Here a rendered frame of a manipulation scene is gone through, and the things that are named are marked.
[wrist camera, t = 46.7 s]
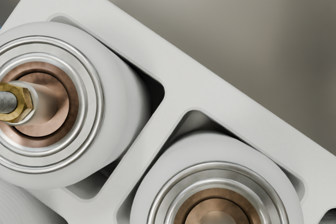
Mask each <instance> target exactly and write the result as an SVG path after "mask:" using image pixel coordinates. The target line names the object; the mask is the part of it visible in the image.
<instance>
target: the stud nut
mask: <svg viewBox="0 0 336 224"><path fill-rule="evenodd" d="M0 91H3V92H10V93H12V94H13V95H14V96H15V97H16V100H17V105H16V108H15V109H14V110H13V111H12V112H10V113H0V120H1V121H4V122H8V123H12V124H14V123H19V122H20V121H21V120H22V119H23V118H24V117H25V116H26V115H27V114H28V113H29V112H30V111H31V110H32V109H33V105H32V101H31V97H30V93H29V90H28V88H25V87H22V86H18V85H14V84H11V83H6V82H2V83H0Z"/></svg>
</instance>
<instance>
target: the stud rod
mask: <svg viewBox="0 0 336 224"><path fill-rule="evenodd" d="M16 106H17V99H16V97H15V95H14V94H12V93H10V92H7V91H0V114H8V113H11V112H12V111H14V109H15V108H16Z"/></svg>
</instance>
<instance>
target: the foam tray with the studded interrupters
mask: <svg viewBox="0 0 336 224"><path fill-rule="evenodd" d="M32 22H57V23H63V24H67V25H70V26H73V27H76V28H78V29H80V30H82V31H84V32H86V33H88V34H89V35H91V36H92V37H93V38H95V39H96V40H97V41H99V42H100V43H101V44H103V45H104V46H105V47H106V48H108V49H109V50H110V51H111V52H113V53H114V54H115V55H117V56H118V57H119V58H120V59H122V60H123V61H124V62H125V63H127V64H128V65H129V66H131V67H132V68H133V69H134V70H135V71H137V72H138V74H139V75H140V76H141V77H142V78H143V80H144V81H145V83H146V85H147V87H148V89H149V92H150V96H151V100H152V117H151V118H150V119H149V121H148V122H147V124H146V125H145V127H144V128H143V129H142V131H141V132H140V134H139V135H138V137H137V138H136V140H135V141H134V142H133V144H132V145H131V147H130V148H129V150H128V151H127V152H126V154H125V155H123V156H121V157H120V158H118V159H116V160H114V161H113V162H111V163H109V164H108V165H106V166H104V167H103V168H101V169H99V170H98V171H96V172H94V173H93V174H91V175H89V176H88V177H86V178H84V179H83V180H81V181H79V182H76V183H74V184H71V185H69V186H65V187H61V188H56V189H45V190H41V189H30V188H24V187H22V188H23V189H25V190H26V191H28V192H29V193H30V194H32V195H33V196H34V197H36V198H37V199H38V200H40V201H41V202H43V203H44V204H45V205H47V206H48V207H49V208H51V209H52V210H53V211H55V212H56V213H58V214H59V215H60V216H62V217H63V218H64V219H65V220H66V221H67V222H68V224H130V216H131V210H132V205H133V201H134V198H135V195H136V193H137V190H138V188H139V186H140V184H141V183H142V181H143V179H144V178H145V176H146V175H147V174H148V172H149V171H150V170H151V168H152V167H153V166H154V164H155V163H156V162H157V160H158V159H159V158H160V156H161V155H162V154H163V152H164V151H165V150H166V148H167V147H168V146H169V145H170V144H171V143H172V142H173V141H175V140H176V139H177V138H179V137H181V136H183V135H185V134H187V133H190V132H194V131H199V130H213V131H219V132H222V133H225V134H228V135H230V136H232V137H233V138H235V139H237V140H239V141H241V142H242V143H244V144H246V145H248V146H250V147H251V148H253V149H255V150H257V151H259V152H260V153H262V154H263V155H265V156H267V157H268V158H269V159H270V160H272V161H273V162H274V163H275V164H276V165H277V166H278V167H279V168H280V169H281V170H282V171H283V172H284V173H285V175H286V176H287V177H288V179H289V180H290V182H291V184H292V185H293V187H294V189H295V191H296V193H297V196H298V198H299V201H300V204H301V208H302V212H303V219H304V224H318V223H319V221H320V220H321V219H322V217H323V216H324V214H325V213H326V212H327V211H328V210H330V209H334V210H336V156H335V155H333V154H332V153H330V152H329V151H327V150H326V149H324V148H323V147H321V146H320V145H319V144H317V143H316V142H314V141H313V140H311V139H310V138H308V137H307V136H305V135H304V134H302V133H301V132H300V131H298V130H297V129H295V128H294V127H292V126H291V125H289V124H288V123H286V122H285V121H283V120H282V119H281V118H279V117H278V116H276V115H275V114H273V113H272V112H270V111H269V110H267V109H266V108H265V107H263V106H262V105H260V104H259V103H257V102H256V101H254V100H253V99H251V98H250V97H248V96H247V95H246V94H244V93H243V92H241V91H240V90H238V89H237V88H235V87H234V86H232V85H231V84H230V83H228V82H227V81H225V80H224V79H222V78H221V77H219V76H218V75H216V74H215V73H213V72H212V71H211V70H209V69H208V68H206V67H205V66H203V65H202V64H200V63H199V62H197V61H196V60H194V59H193V58H192V57H190V56H189V55H187V54H186V53H184V52H183V51H181V50H180V49H178V48H177V47H176V46H174V45H173V44H171V43H170V42H168V41H167V40H165V39H164V38H162V37H161V36H159V35H158V34H157V33H155V32H154V31H152V30H151V29H149V28H148V27H146V26H145V25H143V24H142V23H140V22H139V21H138V20H136V19H135V18H133V17H132V16H130V15H129V14H127V13H126V12H124V11H123V10H122V9H120V8H119V7H117V6H116V5H114V4H113V3H111V2H110V1H108V0H20V2H19V3H18V5H17V6H16V7H15V9H14V10H13V12H12V13H11V15H10V16H9V18H8V19H7V20H6V22H5V23H4V25H3V26H2V28H1V29H0V34H2V33H3V32H5V31H7V30H9V29H11V28H14V27H16V26H19V25H23V24H26V23H32Z"/></svg>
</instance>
